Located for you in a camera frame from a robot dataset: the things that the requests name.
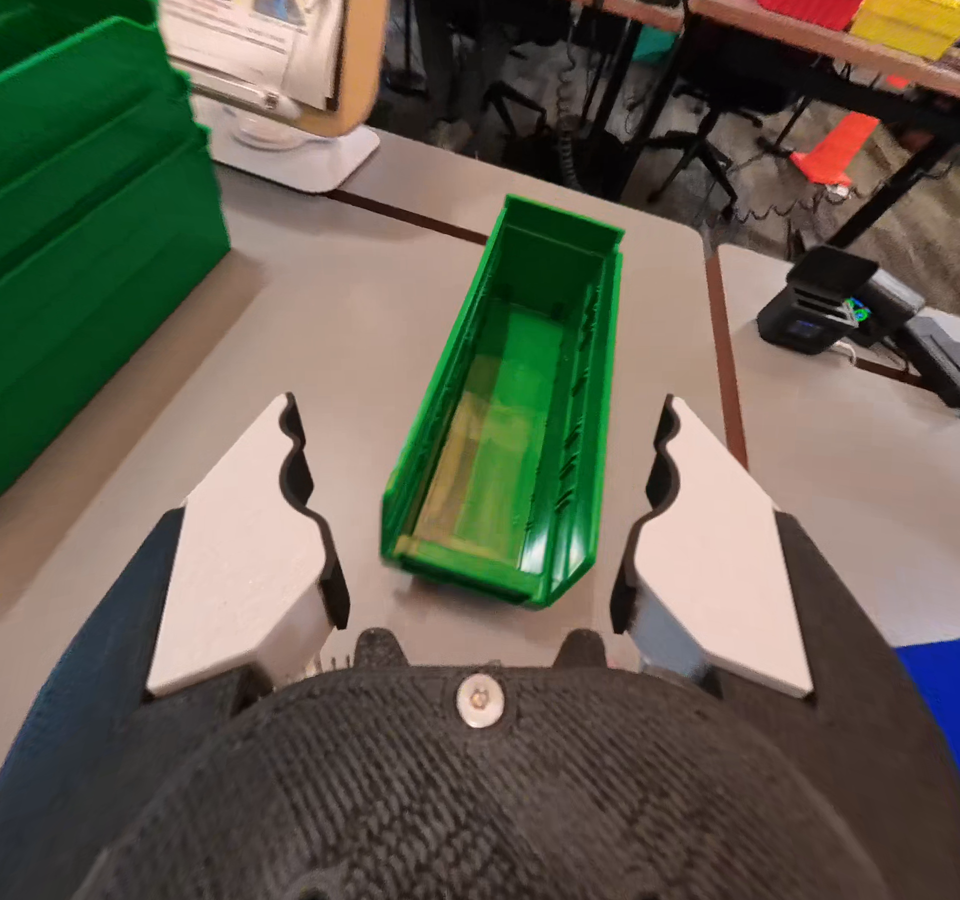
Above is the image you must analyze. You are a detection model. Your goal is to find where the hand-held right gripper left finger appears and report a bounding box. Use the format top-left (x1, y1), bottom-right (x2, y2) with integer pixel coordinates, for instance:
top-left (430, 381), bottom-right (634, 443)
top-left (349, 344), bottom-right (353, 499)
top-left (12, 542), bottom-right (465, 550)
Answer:
top-left (146, 393), bottom-right (351, 698)

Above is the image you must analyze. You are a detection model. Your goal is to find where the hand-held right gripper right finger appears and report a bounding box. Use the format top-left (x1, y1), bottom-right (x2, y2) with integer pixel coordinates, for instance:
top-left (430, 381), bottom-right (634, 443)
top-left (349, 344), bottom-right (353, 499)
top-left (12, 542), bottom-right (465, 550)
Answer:
top-left (611, 396), bottom-right (816, 700)

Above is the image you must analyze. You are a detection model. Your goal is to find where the blue plastic bin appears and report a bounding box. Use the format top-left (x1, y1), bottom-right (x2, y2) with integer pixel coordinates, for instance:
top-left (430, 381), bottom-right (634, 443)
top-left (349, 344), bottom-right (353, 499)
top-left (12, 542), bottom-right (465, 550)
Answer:
top-left (897, 638), bottom-right (960, 766)

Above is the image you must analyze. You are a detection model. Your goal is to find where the black charger box with display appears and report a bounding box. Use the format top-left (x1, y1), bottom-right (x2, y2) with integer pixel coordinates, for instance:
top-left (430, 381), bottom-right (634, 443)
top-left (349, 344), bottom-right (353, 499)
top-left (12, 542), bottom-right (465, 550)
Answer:
top-left (758, 245), bottom-right (879, 356)

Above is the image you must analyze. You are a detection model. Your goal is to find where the black flat device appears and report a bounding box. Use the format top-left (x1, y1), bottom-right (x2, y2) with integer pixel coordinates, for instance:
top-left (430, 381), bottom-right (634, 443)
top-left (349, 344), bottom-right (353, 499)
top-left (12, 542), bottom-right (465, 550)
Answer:
top-left (900, 315), bottom-right (960, 406)

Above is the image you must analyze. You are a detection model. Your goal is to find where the black device with green light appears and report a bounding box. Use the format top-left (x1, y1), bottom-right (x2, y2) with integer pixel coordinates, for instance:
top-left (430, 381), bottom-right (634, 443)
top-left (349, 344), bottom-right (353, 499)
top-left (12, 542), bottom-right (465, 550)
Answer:
top-left (848, 270), bottom-right (927, 346)

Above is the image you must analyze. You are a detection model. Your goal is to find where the orange traffic cone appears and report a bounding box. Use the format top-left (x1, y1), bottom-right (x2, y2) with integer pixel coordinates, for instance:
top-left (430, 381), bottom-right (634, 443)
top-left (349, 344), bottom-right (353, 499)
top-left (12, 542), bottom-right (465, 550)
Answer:
top-left (791, 113), bottom-right (882, 188)

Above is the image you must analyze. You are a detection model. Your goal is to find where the black office chair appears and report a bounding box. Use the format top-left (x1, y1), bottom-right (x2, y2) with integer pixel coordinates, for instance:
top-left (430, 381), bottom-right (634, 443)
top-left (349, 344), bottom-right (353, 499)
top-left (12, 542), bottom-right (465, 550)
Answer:
top-left (645, 30), bottom-right (766, 211)

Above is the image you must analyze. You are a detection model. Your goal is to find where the teal bag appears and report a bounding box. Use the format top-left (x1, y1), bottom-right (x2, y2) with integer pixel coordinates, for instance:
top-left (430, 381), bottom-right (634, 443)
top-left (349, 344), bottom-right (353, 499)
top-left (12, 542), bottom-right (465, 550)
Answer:
top-left (630, 23), bottom-right (679, 64)

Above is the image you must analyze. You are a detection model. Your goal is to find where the printed instruction sheet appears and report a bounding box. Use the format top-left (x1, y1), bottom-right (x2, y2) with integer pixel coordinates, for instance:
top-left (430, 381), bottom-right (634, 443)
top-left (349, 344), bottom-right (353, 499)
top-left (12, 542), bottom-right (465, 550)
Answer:
top-left (0, 0), bottom-right (354, 109)

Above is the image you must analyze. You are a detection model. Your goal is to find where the yellow plastic bin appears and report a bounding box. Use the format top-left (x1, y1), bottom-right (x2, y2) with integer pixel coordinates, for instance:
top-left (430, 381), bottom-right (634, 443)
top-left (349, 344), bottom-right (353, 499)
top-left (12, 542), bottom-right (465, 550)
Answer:
top-left (851, 0), bottom-right (960, 61)

